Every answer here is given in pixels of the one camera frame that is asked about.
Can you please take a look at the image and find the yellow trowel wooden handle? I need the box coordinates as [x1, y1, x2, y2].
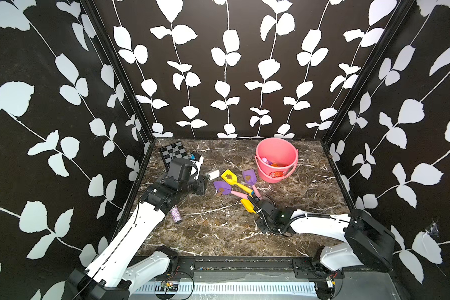
[241, 199, 256, 214]

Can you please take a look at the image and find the purple trowel pink handle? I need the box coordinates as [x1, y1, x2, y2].
[261, 157, 273, 165]
[213, 181, 248, 199]
[242, 169, 262, 200]

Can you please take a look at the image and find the pink plastic bucket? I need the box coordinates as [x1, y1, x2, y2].
[255, 137, 299, 183]

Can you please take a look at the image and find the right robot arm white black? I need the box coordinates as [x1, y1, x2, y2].
[241, 194, 395, 276]

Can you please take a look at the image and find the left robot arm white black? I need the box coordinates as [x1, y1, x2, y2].
[66, 153, 210, 300]

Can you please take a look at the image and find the black white checkerboard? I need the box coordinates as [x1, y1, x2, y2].
[159, 141, 189, 171]

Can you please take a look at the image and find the purple glitter cylinder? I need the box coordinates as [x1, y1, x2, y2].
[169, 205, 183, 224]

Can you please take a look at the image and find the black front rail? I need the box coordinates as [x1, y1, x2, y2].
[176, 256, 346, 280]

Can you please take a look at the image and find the white slotted cable duct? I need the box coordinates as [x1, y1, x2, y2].
[134, 281, 317, 298]

